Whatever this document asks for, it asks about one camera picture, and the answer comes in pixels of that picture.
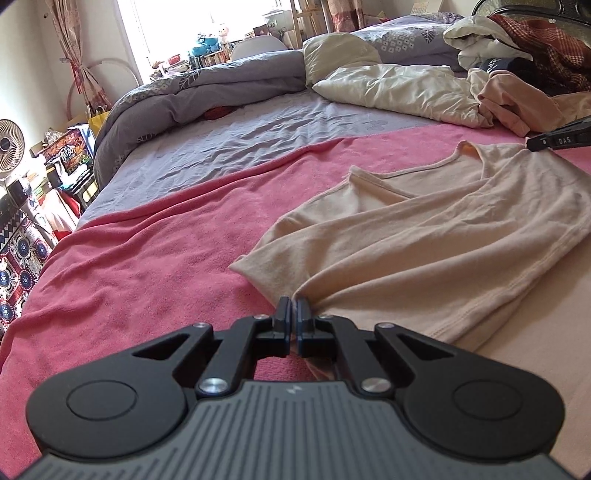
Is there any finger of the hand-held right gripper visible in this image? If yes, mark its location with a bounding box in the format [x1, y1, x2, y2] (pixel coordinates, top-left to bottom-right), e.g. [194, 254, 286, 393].
[526, 117, 591, 153]

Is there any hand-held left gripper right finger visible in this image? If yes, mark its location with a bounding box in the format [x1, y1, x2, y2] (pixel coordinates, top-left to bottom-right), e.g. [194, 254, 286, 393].
[295, 298, 458, 398]

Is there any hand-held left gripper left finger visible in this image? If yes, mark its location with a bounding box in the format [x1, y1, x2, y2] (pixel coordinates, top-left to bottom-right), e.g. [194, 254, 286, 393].
[131, 296, 293, 398]

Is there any beige t-shirt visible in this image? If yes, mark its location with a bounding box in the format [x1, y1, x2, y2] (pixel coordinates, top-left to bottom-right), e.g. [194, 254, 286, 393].
[228, 141, 591, 462]

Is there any peach garment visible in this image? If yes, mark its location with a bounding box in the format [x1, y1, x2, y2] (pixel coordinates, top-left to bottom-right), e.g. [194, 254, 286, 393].
[468, 69, 591, 137]

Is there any dark navy cloth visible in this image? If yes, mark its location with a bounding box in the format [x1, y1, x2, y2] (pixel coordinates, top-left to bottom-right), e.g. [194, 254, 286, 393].
[480, 58, 541, 84]

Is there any red plaid cloth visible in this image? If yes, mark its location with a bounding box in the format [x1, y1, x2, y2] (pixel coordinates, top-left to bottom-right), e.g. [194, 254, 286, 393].
[489, 14, 591, 95]

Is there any white jacket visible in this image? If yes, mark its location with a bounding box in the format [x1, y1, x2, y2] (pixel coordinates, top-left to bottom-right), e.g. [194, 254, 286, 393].
[443, 15, 534, 70]

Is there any black metal headboard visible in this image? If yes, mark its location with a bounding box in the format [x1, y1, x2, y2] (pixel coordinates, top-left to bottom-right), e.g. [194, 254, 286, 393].
[475, 0, 591, 28]

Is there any pink blanket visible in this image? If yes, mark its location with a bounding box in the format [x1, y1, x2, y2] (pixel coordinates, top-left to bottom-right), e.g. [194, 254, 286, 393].
[0, 124, 591, 462]

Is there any cream satin cloth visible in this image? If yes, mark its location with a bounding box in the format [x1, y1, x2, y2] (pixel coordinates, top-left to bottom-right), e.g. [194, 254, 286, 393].
[311, 64, 495, 129]

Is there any lilac patterned pillow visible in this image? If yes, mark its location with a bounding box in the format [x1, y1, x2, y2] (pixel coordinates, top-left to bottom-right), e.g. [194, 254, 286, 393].
[348, 13, 467, 72]

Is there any lilac bed sheet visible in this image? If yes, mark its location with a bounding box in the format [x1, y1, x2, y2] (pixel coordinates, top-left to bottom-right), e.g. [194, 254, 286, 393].
[74, 88, 439, 227]

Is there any cream pillow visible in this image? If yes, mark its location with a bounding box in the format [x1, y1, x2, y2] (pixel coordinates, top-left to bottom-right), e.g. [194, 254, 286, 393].
[302, 32, 384, 88]

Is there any hanging floral curtain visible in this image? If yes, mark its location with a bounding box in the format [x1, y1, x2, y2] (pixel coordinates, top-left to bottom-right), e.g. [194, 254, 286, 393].
[323, 0, 365, 33]

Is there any grey patterned quilt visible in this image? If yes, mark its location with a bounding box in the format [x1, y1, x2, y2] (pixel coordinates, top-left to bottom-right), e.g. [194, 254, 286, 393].
[92, 48, 308, 181]

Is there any patterned geometric cloth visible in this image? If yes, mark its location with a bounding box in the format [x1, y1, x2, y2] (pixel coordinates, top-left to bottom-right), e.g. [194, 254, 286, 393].
[0, 217, 56, 324]

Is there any yellow bag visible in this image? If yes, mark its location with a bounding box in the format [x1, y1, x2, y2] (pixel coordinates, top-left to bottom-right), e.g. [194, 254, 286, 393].
[88, 105, 112, 139]

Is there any wooden easel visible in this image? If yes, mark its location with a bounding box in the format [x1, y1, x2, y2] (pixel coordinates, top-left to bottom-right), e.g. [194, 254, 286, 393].
[286, 0, 333, 49]

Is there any colourful printed box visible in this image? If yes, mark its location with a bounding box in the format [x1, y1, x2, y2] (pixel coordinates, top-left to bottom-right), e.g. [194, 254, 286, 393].
[46, 129, 95, 174]

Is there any white chair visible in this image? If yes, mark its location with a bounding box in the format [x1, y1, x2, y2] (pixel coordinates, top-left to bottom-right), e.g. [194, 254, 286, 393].
[230, 36, 287, 61]

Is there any blue plush toy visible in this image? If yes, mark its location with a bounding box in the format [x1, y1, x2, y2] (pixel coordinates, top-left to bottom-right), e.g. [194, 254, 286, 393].
[191, 32, 220, 54]

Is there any pink hula hoop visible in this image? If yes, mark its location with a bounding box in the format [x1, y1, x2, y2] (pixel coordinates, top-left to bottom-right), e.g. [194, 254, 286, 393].
[67, 58, 141, 118]

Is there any white electric fan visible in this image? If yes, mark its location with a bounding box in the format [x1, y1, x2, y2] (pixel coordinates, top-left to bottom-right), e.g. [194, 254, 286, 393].
[0, 119, 31, 174]

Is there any tied floral curtain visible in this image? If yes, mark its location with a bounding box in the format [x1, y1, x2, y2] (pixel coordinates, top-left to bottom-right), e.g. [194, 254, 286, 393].
[44, 0, 114, 109]

